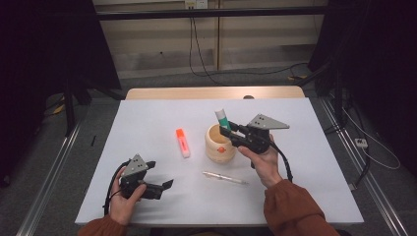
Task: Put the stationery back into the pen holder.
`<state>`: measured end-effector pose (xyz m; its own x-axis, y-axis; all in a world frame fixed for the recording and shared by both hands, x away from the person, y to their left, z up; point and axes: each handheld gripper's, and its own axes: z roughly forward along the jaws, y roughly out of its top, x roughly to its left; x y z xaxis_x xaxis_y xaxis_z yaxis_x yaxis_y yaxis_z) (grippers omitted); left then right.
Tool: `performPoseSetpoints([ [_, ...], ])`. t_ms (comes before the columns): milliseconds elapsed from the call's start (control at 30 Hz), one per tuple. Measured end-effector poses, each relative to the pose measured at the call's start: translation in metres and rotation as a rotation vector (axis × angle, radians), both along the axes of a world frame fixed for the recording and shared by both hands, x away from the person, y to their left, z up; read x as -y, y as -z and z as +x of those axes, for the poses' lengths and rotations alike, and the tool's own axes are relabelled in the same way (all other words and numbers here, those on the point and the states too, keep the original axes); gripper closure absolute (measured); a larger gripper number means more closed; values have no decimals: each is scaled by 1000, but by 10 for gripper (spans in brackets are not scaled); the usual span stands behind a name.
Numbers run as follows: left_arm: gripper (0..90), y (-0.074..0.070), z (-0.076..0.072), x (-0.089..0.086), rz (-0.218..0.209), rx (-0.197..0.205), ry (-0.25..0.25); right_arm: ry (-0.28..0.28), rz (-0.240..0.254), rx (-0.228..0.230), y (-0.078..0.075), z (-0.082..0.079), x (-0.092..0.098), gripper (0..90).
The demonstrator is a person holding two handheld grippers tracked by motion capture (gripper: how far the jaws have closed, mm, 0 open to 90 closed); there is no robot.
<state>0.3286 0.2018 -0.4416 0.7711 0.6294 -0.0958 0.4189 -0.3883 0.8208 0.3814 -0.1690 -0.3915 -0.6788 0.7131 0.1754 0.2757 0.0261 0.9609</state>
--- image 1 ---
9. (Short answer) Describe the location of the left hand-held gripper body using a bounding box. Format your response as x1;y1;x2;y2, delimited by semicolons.
119;153;165;201

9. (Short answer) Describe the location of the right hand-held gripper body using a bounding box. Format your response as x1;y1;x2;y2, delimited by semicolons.
230;113;290;155

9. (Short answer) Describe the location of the green and white glue stick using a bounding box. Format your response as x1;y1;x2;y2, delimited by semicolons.
214;108;232;132

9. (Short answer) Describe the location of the cream ribbed pen holder cup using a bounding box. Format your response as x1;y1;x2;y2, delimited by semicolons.
205;123;238;164

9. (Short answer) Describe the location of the clear plastic pen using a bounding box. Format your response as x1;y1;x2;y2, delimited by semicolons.
202;170;250;186

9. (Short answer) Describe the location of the person's right hand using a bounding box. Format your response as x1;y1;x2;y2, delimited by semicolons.
237;134;283;190

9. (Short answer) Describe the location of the person's left hand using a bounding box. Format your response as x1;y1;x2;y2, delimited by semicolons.
108;166;148;226

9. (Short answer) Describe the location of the orange highlighter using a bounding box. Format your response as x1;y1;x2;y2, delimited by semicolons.
175;128;192;159

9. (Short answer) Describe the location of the wooden table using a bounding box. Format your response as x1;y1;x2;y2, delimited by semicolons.
125;86;306;101

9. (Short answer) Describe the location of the black stand leg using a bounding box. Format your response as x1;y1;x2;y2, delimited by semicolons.
63;82;92;137

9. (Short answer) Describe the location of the black horizontal metal bar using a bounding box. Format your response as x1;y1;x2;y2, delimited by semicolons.
94;5;328;22

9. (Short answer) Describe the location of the dark curtain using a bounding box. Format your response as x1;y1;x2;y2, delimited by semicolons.
0;0;122;185
308;0;417;168

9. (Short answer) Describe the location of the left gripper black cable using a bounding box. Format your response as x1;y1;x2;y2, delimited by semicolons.
102;159;132;217

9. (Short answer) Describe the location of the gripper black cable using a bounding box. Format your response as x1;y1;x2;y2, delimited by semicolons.
268;142;294;184
102;159;132;217

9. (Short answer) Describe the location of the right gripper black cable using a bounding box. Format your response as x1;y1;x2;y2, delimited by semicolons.
268;142;294;184

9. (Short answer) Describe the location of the black power cable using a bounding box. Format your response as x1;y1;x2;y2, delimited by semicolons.
191;16;227;87
188;16;309;78

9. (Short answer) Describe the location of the metal floor rail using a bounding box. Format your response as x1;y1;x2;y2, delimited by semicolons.
319;97;409;236
16;121;83;236

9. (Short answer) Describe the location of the white cable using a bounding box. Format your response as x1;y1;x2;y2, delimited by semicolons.
342;107;401;171

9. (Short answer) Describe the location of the white wall power outlet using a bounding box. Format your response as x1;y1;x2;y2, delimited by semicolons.
184;0;209;10

